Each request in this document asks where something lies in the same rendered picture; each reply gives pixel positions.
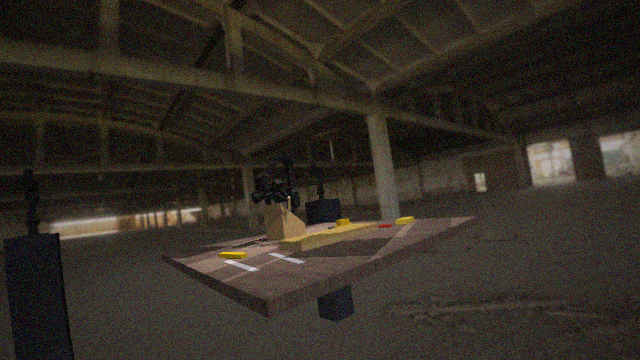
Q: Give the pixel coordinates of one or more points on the yellow panel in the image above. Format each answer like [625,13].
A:
[327,237]

